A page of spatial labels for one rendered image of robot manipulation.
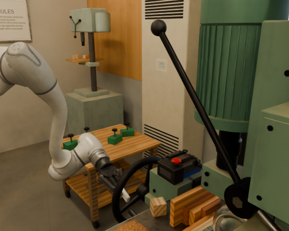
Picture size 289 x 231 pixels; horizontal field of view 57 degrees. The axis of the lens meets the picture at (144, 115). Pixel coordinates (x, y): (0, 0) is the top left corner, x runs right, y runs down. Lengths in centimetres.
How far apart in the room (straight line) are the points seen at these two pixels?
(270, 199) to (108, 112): 256
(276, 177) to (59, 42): 332
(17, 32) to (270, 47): 307
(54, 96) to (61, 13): 256
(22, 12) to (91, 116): 140
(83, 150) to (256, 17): 104
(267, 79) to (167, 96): 172
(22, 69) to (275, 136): 82
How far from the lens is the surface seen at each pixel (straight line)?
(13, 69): 103
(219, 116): 59
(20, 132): 358
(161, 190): 88
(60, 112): 116
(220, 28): 57
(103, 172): 129
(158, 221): 79
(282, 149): 40
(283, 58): 51
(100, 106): 283
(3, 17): 336
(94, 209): 204
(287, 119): 39
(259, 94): 54
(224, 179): 69
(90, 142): 137
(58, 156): 132
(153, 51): 228
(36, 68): 100
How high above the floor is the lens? 141
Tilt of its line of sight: 18 degrees down
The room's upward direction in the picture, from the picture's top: straight up
